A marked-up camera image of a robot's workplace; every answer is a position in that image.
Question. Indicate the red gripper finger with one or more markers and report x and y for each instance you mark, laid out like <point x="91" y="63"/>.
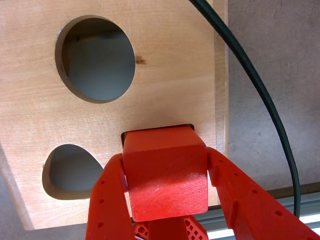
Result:
<point x="250" y="212"/>
<point x="107" y="207"/>

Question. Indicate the wooden shape sorter box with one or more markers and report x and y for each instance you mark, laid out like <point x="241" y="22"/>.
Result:
<point x="162" y="37"/>

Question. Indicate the aluminium profile rail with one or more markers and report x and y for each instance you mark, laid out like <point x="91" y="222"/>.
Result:
<point x="310" y="210"/>

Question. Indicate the red robot arm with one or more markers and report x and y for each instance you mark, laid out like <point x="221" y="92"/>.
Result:
<point x="197" y="231"/>

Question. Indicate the red cube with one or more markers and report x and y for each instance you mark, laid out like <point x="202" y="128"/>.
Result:
<point x="165" y="180"/>

